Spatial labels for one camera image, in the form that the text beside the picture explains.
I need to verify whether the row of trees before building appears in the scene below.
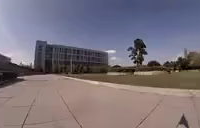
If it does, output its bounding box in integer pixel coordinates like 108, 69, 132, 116
51, 63, 110, 75

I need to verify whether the large glass office building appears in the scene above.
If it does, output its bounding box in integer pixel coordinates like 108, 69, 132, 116
33, 39, 109, 74

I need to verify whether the tall lone tree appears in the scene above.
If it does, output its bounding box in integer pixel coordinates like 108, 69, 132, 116
126, 38, 149, 68

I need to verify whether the grey slab paved plaza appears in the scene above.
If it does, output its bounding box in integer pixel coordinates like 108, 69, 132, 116
0, 73, 200, 128

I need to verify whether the pale concrete kerb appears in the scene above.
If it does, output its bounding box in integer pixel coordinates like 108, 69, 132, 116
61, 75, 200, 99

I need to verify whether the dry grass lawn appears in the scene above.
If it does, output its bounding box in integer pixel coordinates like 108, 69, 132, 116
65, 69, 200, 91

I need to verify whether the distant row of trees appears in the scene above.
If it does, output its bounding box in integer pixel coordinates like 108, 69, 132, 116
146, 47, 200, 72

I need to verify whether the low dark building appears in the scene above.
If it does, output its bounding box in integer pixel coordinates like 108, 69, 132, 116
0, 52, 34, 86

